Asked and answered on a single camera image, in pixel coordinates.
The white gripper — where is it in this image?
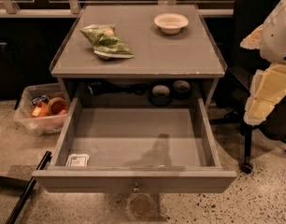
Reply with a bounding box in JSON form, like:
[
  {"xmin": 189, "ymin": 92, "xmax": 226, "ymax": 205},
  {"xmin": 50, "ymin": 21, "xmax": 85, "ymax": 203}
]
[{"xmin": 240, "ymin": 0, "xmax": 286, "ymax": 126}]

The grey top drawer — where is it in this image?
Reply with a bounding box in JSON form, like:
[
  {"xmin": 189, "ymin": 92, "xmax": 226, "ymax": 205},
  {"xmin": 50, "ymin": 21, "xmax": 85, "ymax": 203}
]
[{"xmin": 33, "ymin": 98, "xmax": 236, "ymax": 193}]

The tape roll behind drawer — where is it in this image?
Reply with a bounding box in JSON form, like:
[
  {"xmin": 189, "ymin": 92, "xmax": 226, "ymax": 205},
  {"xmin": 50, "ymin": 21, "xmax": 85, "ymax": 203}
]
[{"xmin": 149, "ymin": 85, "xmax": 172, "ymax": 106}]

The grey drawer cabinet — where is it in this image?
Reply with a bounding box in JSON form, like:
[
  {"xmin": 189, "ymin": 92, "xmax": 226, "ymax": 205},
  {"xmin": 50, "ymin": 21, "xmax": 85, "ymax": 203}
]
[{"xmin": 49, "ymin": 4, "xmax": 228, "ymax": 110}]

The black office chair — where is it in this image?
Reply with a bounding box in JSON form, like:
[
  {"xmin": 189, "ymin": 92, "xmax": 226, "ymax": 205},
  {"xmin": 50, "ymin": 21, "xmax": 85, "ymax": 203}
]
[{"xmin": 214, "ymin": 0, "xmax": 286, "ymax": 174}]

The white paper bowl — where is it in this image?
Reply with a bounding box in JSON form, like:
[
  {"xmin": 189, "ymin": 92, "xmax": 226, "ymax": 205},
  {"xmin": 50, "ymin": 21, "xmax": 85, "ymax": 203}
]
[{"xmin": 154, "ymin": 13, "xmax": 189, "ymax": 35}]

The green chip bag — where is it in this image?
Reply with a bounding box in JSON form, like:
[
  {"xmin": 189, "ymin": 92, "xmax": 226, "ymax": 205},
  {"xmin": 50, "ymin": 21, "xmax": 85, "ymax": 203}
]
[{"xmin": 80, "ymin": 24, "xmax": 135, "ymax": 60}]

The orange cup in bin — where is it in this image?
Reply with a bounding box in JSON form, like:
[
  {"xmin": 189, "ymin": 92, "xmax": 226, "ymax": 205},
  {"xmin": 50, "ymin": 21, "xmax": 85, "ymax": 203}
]
[{"xmin": 48, "ymin": 97, "xmax": 68, "ymax": 115}]

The clear plastic storage bin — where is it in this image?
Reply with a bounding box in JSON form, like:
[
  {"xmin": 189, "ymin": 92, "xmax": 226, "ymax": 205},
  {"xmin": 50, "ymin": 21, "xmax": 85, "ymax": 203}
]
[{"xmin": 14, "ymin": 83, "xmax": 68, "ymax": 135}]

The orange object in bin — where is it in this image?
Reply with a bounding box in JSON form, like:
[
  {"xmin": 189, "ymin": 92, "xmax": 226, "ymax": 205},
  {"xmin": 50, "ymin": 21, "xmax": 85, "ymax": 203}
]
[{"xmin": 31, "ymin": 102, "xmax": 49, "ymax": 118}]

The black metal stand leg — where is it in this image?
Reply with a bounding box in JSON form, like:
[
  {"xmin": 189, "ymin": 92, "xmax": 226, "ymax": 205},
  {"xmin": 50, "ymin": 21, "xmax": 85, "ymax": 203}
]
[{"xmin": 6, "ymin": 151, "xmax": 51, "ymax": 224}]

